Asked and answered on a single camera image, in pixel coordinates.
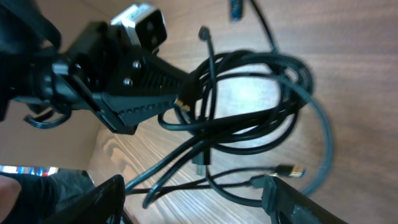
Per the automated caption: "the thin black USB cable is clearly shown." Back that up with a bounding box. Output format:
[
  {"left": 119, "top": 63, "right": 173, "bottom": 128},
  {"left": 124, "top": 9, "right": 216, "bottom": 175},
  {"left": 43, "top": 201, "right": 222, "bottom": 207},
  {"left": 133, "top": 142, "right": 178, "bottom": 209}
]
[{"left": 126, "top": 0, "right": 307, "bottom": 197}]

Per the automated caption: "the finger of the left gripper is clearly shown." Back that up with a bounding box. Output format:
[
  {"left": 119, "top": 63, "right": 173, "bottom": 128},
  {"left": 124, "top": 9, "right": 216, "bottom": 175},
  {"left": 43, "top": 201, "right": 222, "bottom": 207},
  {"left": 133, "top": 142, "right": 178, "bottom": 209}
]
[
  {"left": 124, "top": 52, "right": 192, "bottom": 96},
  {"left": 101, "top": 93, "right": 177, "bottom": 128}
]

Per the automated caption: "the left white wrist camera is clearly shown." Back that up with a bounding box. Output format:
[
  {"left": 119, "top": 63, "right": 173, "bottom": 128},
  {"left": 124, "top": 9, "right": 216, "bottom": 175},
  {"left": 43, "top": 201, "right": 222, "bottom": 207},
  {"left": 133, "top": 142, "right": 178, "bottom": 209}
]
[{"left": 110, "top": 3, "right": 167, "bottom": 52}]

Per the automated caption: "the person in dark clothing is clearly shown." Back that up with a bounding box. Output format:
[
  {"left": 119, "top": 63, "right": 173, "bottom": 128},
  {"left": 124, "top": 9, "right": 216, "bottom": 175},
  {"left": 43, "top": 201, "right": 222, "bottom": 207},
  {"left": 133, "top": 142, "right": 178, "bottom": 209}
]
[{"left": 1, "top": 170, "right": 95, "bottom": 223}]

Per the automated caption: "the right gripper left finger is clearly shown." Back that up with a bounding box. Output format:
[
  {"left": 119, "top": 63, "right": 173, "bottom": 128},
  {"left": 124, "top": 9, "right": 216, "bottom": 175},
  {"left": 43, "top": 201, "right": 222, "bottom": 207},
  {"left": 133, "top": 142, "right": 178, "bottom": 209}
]
[{"left": 43, "top": 174, "right": 126, "bottom": 224}]

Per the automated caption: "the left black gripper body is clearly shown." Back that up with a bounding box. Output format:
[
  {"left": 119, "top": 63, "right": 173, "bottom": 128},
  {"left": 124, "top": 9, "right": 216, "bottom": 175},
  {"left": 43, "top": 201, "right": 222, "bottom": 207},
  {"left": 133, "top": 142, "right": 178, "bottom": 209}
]
[{"left": 51, "top": 20, "right": 147, "bottom": 136}]

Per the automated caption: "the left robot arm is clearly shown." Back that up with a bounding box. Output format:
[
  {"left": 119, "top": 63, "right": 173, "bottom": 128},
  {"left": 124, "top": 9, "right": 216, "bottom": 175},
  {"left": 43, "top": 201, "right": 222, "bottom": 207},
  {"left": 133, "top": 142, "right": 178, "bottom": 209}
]
[{"left": 1, "top": 1, "right": 192, "bottom": 134}]

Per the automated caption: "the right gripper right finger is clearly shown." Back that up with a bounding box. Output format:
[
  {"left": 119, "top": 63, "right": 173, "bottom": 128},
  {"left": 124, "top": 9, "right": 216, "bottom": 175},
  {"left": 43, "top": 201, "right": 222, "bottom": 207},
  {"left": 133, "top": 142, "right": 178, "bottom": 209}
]
[{"left": 262, "top": 176, "right": 346, "bottom": 224}]

